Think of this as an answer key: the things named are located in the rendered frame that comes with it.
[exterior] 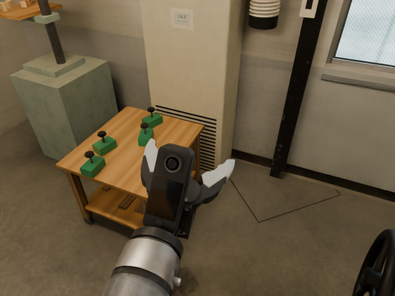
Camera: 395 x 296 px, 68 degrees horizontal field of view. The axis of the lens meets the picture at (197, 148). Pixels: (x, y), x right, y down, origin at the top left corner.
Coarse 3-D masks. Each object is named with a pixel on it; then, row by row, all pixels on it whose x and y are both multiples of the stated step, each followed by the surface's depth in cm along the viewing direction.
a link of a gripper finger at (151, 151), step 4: (152, 140) 51; (148, 144) 50; (152, 144) 50; (148, 148) 49; (152, 148) 49; (156, 148) 49; (144, 152) 48; (148, 152) 48; (152, 152) 48; (156, 152) 48; (148, 156) 47; (152, 156) 48; (156, 156) 48; (148, 160) 47; (152, 160) 47; (148, 164) 46; (152, 164) 46; (152, 168) 46; (152, 172) 45
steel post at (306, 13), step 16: (304, 0) 143; (320, 0) 143; (304, 16) 147; (320, 16) 147; (304, 32) 154; (304, 48) 158; (304, 64) 163; (304, 80) 169; (288, 96) 178; (288, 112) 184; (288, 128) 191; (288, 144) 198; (272, 176) 220
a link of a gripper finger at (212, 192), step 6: (222, 180) 46; (204, 186) 44; (216, 186) 44; (222, 186) 45; (204, 192) 43; (210, 192) 43; (216, 192) 44; (198, 198) 42; (204, 198) 42; (210, 198) 43
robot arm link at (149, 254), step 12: (132, 240) 36; (144, 240) 35; (156, 240) 35; (132, 252) 34; (144, 252) 34; (156, 252) 34; (168, 252) 35; (120, 264) 33; (132, 264) 33; (144, 264) 33; (156, 264) 33; (168, 264) 34; (168, 276) 33
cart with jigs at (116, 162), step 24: (120, 120) 185; (144, 120) 176; (168, 120) 185; (96, 144) 158; (120, 144) 166; (144, 144) 164; (192, 144) 186; (72, 168) 151; (96, 168) 145; (120, 168) 151; (96, 192) 184; (120, 192) 184; (144, 192) 138; (120, 216) 170
